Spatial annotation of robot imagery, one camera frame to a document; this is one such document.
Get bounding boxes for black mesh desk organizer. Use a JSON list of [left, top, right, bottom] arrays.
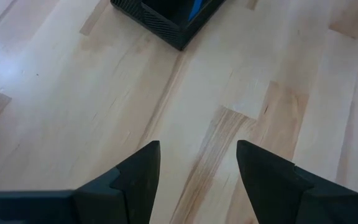
[[109, 0, 228, 52]]

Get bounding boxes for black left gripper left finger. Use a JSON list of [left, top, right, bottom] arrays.
[[0, 140, 162, 224]]

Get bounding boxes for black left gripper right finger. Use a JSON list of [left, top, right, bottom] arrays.
[[236, 139, 358, 224]]

